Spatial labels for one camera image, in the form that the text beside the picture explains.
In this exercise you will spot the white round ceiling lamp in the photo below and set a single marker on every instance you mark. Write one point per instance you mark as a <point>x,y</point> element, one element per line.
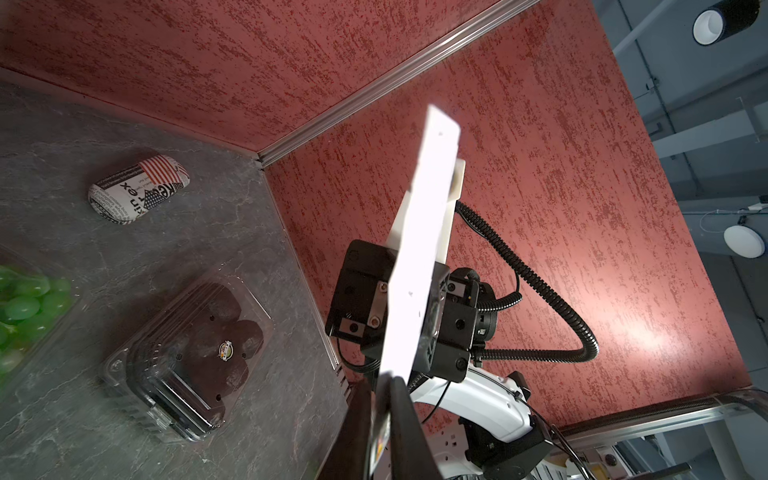
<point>744,241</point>

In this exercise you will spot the black ceiling spotlight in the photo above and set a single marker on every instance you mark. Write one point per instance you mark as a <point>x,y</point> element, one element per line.
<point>723,20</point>

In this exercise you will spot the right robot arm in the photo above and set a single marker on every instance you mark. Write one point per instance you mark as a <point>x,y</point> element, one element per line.
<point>496,435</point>

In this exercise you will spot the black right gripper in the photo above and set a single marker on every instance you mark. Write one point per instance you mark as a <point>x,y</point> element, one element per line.
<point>359,314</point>

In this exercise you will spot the printed drink can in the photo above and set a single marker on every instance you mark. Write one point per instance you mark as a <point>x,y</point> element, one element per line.
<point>129,194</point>

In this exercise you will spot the clear box dark plums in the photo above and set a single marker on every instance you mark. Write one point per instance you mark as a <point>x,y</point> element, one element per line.
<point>168,375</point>

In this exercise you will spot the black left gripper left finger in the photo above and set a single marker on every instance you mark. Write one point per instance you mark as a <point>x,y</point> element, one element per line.
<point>349,456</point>

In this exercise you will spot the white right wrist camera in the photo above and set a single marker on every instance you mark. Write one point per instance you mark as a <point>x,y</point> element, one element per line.
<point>395,234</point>

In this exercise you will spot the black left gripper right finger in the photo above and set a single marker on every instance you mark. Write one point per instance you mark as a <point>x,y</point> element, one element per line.
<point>411,457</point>

